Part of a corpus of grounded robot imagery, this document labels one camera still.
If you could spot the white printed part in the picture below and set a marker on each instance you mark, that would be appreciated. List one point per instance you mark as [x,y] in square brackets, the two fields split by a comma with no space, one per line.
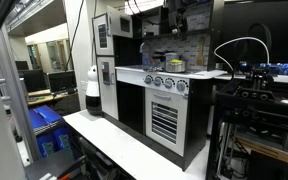
[285,101]

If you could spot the wooden spatula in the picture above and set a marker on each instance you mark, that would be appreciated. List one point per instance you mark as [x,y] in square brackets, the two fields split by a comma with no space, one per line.
[201,56]

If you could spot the grey stove knob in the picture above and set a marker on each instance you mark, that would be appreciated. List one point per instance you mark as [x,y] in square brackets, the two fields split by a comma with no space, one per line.
[168,83]
[157,81]
[148,79]
[181,86]

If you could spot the black computer monitor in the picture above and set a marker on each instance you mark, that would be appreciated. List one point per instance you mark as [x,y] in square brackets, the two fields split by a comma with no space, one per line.
[21,65]
[34,80]
[62,81]

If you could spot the white fridge door with window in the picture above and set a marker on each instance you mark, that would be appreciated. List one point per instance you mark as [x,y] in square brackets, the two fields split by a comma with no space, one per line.
[95,46]

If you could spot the white oven door with vents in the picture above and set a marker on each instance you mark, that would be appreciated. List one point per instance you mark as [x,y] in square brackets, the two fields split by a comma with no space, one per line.
[182,133]

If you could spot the aluminium frame post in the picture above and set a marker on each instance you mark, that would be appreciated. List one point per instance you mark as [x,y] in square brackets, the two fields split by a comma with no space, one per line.
[17,100]

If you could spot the white fridge door with dispenser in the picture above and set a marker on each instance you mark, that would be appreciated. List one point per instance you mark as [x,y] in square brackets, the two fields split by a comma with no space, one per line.
[110,100]

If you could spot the white microwave door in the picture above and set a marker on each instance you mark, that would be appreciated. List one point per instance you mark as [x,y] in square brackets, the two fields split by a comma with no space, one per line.
[115,20]

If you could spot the toy stove top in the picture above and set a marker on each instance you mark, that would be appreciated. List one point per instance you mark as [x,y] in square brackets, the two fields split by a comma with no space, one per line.
[134,77]

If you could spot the blue plastic storage bin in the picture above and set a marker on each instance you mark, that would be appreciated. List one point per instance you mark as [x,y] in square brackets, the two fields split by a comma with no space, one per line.
[44,115]
[62,140]

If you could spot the white black tabletop robot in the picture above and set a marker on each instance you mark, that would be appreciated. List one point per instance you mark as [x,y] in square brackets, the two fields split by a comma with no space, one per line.
[92,90]

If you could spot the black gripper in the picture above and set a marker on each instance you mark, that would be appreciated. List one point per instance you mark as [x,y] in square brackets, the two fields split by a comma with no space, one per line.
[177,6]

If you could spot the large black monitor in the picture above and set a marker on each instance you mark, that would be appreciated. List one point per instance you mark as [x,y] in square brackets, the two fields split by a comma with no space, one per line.
[284,33]

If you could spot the wooden desk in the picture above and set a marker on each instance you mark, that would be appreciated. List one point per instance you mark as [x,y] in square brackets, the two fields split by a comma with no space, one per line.
[40,100]

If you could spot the black office chair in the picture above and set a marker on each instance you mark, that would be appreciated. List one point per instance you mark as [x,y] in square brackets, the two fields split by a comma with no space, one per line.
[97,163]

